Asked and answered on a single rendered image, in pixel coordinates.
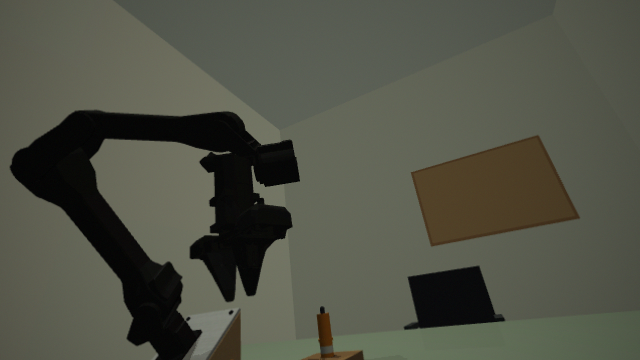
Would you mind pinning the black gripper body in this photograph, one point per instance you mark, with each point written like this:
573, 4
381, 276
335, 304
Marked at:
236, 213

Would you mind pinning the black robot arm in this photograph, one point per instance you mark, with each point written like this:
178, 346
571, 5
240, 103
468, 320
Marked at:
56, 168

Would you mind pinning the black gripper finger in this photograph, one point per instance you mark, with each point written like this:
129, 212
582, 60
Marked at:
249, 251
222, 266

